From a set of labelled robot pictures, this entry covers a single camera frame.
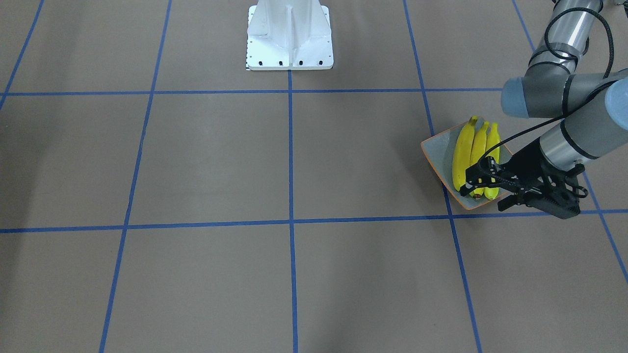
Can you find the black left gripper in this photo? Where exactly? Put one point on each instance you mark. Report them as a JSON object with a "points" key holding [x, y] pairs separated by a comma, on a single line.
{"points": [[527, 162]]}

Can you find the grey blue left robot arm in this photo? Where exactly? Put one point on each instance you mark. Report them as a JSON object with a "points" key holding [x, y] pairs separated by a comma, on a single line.
{"points": [[590, 111]]}

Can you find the grey square plate orange rim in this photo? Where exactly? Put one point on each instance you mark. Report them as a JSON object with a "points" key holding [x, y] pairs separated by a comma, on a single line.
{"points": [[439, 151]]}

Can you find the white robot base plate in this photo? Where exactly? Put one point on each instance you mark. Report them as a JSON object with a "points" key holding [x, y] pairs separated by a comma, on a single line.
{"points": [[289, 35]]}

